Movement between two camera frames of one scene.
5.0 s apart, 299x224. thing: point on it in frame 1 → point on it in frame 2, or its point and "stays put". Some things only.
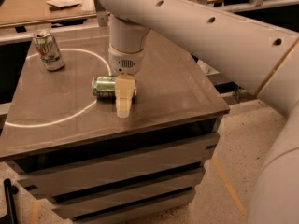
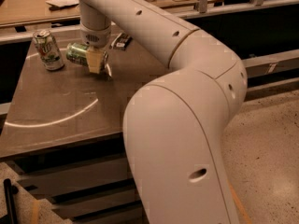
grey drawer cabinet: x=72 y=149 stays put
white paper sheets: x=85 y=0 stays put
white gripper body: x=125 y=63 → x=94 y=37
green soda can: x=105 y=87 → x=77 y=53
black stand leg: x=9 y=190 stays put
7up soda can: x=48 y=49 stays put
